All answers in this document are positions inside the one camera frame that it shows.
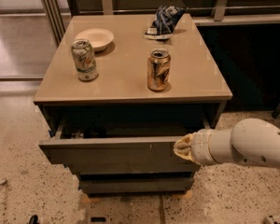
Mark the orange soda can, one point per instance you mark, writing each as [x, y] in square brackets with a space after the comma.
[158, 68]

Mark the white bowl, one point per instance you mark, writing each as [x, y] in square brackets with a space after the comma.
[98, 37]

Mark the green white soda can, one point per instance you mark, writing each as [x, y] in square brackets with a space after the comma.
[84, 60]

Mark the foam gripper body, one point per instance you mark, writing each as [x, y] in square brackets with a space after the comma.
[200, 147]

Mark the grey drawer cabinet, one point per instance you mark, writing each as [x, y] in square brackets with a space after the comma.
[196, 89]

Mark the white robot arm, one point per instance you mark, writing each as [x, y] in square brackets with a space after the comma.
[250, 142]

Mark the grey top drawer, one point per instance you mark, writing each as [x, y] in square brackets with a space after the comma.
[144, 147]

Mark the dark items inside drawer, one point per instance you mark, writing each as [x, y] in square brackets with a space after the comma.
[89, 132]

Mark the grey bottom drawer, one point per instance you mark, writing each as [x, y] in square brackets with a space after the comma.
[114, 186]

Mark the grey drawer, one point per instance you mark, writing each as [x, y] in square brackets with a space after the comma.
[114, 186]
[144, 147]

